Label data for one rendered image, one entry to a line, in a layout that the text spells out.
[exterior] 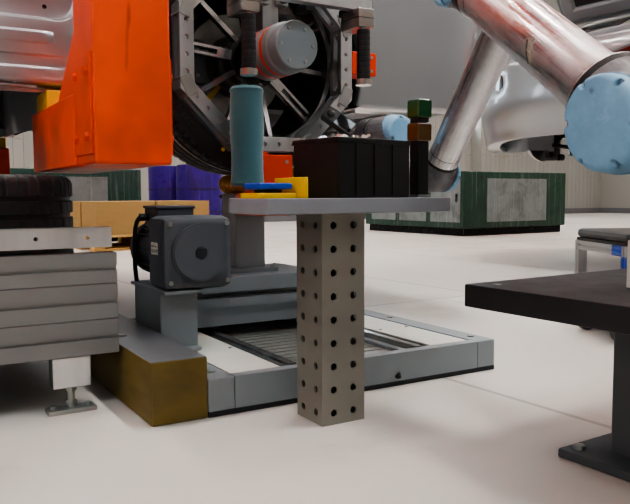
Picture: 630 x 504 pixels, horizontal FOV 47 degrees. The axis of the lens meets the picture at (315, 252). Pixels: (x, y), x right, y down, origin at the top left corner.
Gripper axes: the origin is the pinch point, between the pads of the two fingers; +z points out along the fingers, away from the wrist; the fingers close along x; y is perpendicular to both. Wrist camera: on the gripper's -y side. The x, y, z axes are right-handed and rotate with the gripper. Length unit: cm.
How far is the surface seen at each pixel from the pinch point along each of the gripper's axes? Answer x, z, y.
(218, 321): -64, -4, 11
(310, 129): -5.6, -6.5, -6.7
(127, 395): -95, -38, -9
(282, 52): -4.8, -20.9, -31.4
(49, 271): -86, -35, -38
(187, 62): -20.9, -6.4, -44.4
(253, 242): -37.3, 8.5, 8.8
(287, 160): -18.1, -7.7, -6.2
